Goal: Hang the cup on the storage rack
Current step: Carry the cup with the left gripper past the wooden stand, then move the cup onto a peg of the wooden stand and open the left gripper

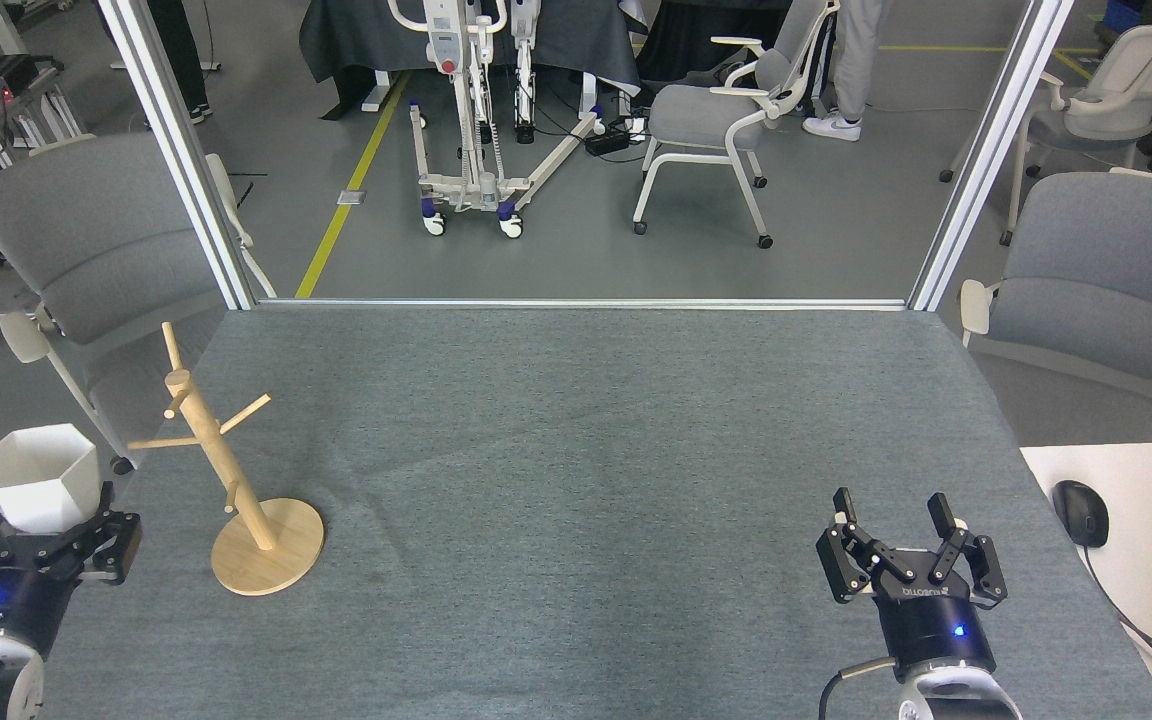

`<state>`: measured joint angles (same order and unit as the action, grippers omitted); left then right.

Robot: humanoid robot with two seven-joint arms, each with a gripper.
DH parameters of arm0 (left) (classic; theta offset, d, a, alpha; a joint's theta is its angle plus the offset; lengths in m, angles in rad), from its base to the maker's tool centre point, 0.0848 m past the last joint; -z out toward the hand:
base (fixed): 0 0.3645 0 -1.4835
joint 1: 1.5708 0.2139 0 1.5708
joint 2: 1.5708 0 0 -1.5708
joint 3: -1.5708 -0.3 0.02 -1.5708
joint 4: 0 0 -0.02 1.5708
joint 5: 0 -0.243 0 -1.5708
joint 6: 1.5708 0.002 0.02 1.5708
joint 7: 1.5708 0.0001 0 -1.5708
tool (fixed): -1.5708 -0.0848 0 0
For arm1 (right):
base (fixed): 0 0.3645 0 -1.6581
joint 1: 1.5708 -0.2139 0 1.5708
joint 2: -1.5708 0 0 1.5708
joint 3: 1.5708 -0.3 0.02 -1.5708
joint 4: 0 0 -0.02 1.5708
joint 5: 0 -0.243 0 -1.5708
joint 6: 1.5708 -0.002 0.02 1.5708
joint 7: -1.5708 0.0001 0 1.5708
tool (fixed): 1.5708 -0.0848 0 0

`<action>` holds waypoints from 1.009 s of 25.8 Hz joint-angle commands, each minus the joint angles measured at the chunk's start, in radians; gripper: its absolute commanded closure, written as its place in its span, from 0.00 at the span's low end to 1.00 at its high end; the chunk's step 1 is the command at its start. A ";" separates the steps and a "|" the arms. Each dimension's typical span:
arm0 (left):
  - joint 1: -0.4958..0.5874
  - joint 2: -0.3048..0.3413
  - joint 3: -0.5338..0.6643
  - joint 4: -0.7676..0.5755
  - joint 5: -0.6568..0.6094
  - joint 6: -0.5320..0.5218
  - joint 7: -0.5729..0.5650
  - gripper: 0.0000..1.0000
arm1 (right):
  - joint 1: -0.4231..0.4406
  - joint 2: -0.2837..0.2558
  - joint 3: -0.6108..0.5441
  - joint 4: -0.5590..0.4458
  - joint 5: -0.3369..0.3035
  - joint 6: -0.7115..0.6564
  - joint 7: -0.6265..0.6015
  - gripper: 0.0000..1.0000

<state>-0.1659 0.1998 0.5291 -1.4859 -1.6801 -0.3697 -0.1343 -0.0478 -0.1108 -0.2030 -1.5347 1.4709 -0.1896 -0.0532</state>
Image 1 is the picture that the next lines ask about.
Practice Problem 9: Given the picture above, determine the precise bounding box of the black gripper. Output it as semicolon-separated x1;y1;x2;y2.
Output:
816;487;1008;685
0;482;143;653

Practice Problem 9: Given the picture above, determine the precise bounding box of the white hexagonal cup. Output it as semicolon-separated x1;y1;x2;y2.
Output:
0;423;101;535

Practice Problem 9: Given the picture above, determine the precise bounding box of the wooden cup rack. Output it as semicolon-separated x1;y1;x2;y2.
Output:
126;321;325;598

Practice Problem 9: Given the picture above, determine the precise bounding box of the metal equipment rack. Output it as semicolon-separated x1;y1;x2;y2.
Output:
0;50;87;269

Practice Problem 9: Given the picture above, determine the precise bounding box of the black computer mouse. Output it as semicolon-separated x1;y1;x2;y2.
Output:
1052;480;1110;549

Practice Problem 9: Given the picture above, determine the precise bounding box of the white desk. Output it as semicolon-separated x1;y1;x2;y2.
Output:
1021;441;1152;720

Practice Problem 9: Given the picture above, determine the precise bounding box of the silver crossbar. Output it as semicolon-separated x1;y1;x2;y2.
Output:
256;297;913;312

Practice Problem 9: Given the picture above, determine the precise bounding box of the person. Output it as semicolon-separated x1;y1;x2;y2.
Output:
802;0;885;143
101;0;223;126

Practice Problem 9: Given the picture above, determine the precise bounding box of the black power strip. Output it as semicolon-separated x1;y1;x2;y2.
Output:
584;119;633;157

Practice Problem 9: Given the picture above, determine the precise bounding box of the white stand on wheels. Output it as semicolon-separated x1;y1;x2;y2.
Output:
386;0;609;239

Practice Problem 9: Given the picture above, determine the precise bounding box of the dark cloth covered table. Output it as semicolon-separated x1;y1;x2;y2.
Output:
298;0;643;113

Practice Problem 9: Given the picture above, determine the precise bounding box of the black mouse cable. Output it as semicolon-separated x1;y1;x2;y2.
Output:
1081;545;1152;693

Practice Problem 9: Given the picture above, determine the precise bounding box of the grey chair with white frame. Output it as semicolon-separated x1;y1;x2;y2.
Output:
958;168;1152;442
632;0;833;250
939;22;1152;247
0;133;278;476

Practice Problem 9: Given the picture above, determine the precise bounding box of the silver post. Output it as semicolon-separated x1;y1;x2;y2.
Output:
908;0;1077;312
96;0;260;312

